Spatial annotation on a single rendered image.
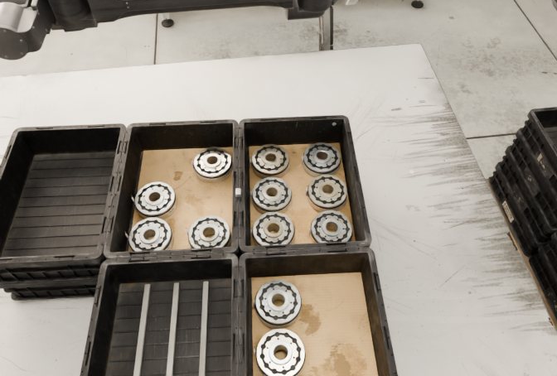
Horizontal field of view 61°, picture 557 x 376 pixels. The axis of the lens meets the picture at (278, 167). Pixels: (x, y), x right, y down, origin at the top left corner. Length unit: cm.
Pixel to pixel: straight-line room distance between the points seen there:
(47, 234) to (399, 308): 91
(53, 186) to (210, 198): 43
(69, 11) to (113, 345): 70
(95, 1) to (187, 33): 237
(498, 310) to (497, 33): 230
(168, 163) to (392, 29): 216
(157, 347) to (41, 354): 33
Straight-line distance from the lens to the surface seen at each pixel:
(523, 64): 321
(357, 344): 110
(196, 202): 125
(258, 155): 128
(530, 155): 201
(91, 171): 139
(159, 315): 113
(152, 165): 135
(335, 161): 128
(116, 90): 178
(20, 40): 76
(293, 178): 128
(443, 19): 337
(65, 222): 132
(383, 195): 143
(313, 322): 110
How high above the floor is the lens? 187
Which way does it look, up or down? 53 degrees down
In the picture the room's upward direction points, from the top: straight up
